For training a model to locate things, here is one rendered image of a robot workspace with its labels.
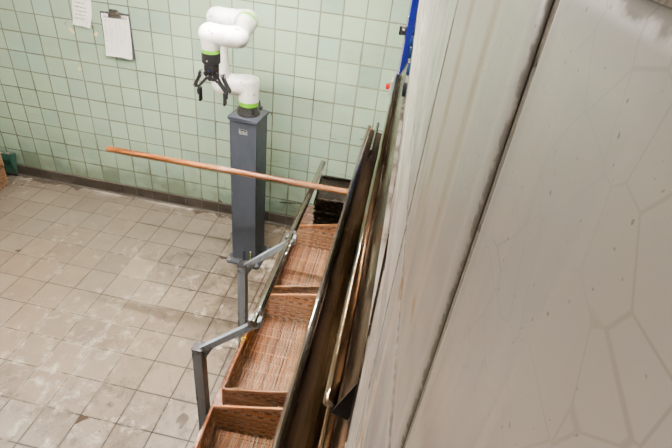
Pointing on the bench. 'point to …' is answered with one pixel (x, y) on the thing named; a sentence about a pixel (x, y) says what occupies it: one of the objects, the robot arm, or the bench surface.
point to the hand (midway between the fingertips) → (212, 100)
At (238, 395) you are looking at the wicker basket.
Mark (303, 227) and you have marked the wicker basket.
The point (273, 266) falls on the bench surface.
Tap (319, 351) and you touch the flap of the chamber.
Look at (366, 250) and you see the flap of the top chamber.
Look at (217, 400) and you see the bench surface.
